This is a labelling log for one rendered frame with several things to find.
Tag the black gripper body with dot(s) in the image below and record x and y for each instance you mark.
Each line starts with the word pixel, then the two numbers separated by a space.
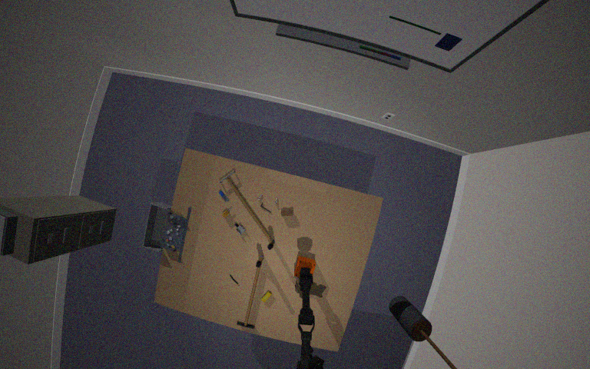
pixel 313 362

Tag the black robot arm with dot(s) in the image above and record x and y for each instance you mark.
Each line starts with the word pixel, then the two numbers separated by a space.
pixel 305 317

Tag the grey flat bar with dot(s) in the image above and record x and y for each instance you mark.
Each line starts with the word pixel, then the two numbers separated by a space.
pixel 224 196

